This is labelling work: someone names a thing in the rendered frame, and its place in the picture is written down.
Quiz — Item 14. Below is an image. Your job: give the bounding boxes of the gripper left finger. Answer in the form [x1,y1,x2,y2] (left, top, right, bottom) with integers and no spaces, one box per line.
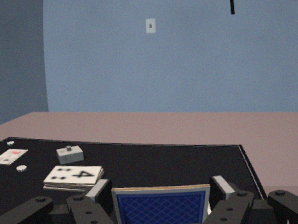
[0,178,116,224]

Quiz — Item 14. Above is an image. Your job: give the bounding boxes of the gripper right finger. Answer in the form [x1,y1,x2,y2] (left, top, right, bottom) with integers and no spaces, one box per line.
[203,175,298,224]

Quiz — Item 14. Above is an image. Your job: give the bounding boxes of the blue-backed card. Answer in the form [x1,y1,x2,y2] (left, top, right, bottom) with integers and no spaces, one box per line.
[110,184,212,224]

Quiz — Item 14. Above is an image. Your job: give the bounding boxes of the thick black-print card pile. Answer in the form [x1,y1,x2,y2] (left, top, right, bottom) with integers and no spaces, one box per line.
[42,165,106,193]

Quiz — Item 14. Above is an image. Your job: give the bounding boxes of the red and black print card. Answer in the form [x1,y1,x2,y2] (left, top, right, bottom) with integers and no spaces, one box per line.
[0,148,29,166]

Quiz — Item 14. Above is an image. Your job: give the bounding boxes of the small white button box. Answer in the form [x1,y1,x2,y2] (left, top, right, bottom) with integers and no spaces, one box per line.
[55,145,85,166]

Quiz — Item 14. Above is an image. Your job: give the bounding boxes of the black mat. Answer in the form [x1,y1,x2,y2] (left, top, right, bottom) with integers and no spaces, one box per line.
[0,136,268,224]

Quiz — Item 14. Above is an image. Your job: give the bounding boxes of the mauve pink table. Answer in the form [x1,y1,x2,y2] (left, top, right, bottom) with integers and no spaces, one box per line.
[0,111,298,198]

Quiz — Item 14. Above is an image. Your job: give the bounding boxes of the white wall socket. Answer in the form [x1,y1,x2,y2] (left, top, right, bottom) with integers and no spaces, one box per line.
[145,17,157,35]

